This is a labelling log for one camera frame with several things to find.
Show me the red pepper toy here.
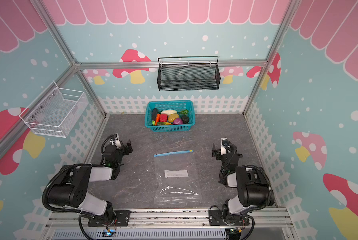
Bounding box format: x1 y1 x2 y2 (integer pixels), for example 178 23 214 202
160 114 168 122

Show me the clear zip top bag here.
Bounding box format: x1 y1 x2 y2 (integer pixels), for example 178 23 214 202
154 150 202 205

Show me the teal plastic basket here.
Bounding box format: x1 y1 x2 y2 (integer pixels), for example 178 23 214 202
145 100 196 133

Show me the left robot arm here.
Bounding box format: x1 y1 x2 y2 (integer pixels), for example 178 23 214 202
42 134 133 226

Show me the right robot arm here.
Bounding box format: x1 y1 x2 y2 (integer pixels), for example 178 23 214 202
209 138 275 226

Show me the orange carrot toy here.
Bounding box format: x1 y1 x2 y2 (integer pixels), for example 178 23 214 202
155 114 161 126

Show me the dark avocado toy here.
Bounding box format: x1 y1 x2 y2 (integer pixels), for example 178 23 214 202
181 115 190 124

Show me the purple onion toy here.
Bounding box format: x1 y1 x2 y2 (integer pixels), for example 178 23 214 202
173 118 184 125

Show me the green leafy vegetable toy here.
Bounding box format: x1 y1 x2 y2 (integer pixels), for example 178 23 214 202
178 110 189 115

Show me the yellow potato toy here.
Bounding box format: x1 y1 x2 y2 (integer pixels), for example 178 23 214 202
168 113 180 123

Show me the white radish toy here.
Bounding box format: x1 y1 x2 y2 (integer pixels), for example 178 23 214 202
161 110 177 116

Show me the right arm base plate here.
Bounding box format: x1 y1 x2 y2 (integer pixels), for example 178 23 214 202
209 209 251 226

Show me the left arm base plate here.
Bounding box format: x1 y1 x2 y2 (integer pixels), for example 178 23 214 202
88 210 131 227

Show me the aluminium front rail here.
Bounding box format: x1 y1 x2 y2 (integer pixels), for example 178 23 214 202
45 208 293 230

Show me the white wire wall basket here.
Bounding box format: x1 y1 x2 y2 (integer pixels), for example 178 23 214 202
19 82 89 138

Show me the black mesh wall basket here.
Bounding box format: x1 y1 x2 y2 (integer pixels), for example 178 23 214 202
157 56 221 92

